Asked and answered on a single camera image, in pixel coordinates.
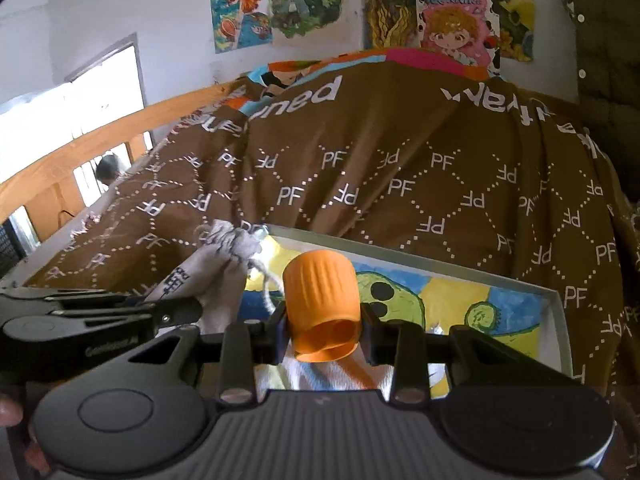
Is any grey tray with painted bottom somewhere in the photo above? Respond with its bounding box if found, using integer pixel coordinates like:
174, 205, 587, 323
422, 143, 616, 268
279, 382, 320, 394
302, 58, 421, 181
239, 226, 573, 376

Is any grey drawstring cloth pouch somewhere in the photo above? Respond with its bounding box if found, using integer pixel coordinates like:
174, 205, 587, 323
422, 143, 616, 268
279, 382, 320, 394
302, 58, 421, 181
145, 220, 283, 334

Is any person's left hand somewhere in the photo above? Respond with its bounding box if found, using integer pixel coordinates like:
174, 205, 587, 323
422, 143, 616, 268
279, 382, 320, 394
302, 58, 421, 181
1, 385, 51, 479

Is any brown PF patterned blanket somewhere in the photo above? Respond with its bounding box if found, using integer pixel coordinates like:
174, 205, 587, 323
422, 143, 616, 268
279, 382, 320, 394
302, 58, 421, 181
29, 61, 639, 400

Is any window with bright light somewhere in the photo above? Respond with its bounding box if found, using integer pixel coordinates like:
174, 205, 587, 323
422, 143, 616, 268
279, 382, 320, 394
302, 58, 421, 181
1, 40, 145, 181

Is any pink cow print poster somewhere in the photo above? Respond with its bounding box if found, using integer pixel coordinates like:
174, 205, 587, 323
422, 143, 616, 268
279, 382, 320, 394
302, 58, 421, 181
416, 0, 500, 76

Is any orange hair girl poster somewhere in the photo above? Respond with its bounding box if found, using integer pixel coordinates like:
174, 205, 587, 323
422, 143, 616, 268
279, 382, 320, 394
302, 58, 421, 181
210, 0, 272, 53

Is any dark olive quilted jacket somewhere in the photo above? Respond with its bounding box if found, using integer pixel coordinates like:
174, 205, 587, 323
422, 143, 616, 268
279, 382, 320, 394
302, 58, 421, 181
563, 0, 639, 171

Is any wooden bed rail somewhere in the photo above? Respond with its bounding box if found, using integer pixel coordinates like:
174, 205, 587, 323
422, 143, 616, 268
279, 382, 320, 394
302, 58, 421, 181
1, 81, 238, 222

